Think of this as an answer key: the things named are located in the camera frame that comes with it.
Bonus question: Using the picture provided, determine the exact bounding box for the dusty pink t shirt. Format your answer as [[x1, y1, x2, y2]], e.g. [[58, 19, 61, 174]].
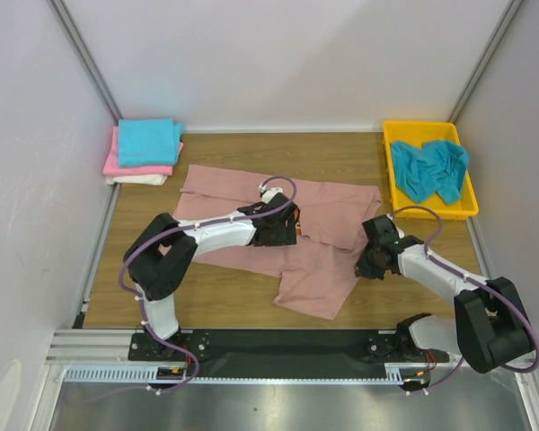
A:
[[173, 164, 382, 320]]

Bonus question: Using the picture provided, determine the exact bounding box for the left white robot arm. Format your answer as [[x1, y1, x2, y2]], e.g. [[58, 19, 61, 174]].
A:
[[119, 188, 300, 359]]

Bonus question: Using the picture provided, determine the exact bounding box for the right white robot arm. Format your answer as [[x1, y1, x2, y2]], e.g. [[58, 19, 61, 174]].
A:
[[355, 215, 539, 374]]

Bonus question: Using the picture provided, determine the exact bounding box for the yellow plastic bin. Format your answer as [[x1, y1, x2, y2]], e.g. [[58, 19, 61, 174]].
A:
[[383, 120, 479, 220]]

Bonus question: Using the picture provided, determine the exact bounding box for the teal crumpled t shirt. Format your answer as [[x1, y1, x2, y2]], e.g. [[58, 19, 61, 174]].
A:
[[390, 140, 470, 206]]

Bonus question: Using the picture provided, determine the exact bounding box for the folded white t shirt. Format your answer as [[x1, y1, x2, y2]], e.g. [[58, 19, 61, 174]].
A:
[[105, 174, 168, 186]]

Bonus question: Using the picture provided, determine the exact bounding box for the folded teal t shirt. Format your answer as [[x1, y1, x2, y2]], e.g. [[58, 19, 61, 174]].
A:
[[118, 119, 184, 168]]

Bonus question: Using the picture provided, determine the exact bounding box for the folded pink t shirt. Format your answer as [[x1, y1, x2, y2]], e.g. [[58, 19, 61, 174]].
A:
[[102, 127, 173, 176]]

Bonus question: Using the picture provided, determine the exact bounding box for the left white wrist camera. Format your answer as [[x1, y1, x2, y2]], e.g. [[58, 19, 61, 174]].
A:
[[259, 185, 284, 204]]

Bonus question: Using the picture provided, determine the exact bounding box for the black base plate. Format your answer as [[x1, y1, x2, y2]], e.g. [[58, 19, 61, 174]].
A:
[[128, 329, 451, 379]]

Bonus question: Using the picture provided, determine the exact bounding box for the grey slotted cable duct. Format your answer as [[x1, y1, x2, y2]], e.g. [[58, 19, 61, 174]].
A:
[[65, 365, 187, 384]]

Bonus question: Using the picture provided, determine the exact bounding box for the aluminium frame rail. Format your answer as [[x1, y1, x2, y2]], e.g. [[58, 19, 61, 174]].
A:
[[46, 0, 122, 125]]

